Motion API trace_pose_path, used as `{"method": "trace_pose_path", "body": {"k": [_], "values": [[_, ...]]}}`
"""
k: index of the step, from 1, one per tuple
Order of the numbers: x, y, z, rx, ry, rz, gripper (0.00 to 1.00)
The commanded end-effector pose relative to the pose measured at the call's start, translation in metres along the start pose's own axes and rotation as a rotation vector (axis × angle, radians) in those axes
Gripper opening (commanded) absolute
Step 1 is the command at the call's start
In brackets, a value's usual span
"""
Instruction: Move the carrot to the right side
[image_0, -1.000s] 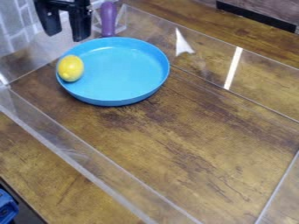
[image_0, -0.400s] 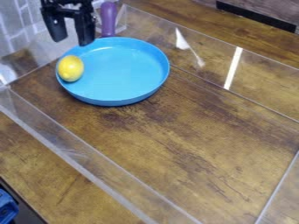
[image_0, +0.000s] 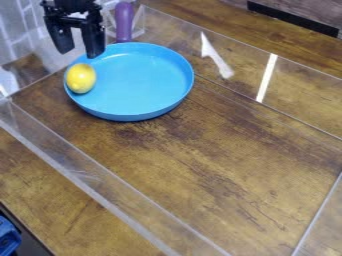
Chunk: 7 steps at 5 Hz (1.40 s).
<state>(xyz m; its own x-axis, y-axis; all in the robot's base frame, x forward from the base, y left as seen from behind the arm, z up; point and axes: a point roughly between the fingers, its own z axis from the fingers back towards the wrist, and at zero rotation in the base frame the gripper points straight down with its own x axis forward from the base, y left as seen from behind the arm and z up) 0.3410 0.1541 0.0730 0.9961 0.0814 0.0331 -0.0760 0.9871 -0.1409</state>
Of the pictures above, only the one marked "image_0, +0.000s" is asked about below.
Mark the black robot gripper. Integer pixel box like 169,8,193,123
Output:
39,0,105,59

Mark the blue round plastic plate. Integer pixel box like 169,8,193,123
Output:
63,42,193,122

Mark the purple eggplant toy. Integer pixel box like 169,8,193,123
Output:
114,2,133,43

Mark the yellow lemon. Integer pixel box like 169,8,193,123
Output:
65,63,96,94

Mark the dark baseboard strip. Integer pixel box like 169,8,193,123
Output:
246,0,339,38

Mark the blue plastic object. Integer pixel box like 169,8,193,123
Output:
0,216,21,256

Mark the clear acrylic enclosure wall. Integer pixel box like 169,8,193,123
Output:
0,0,342,256

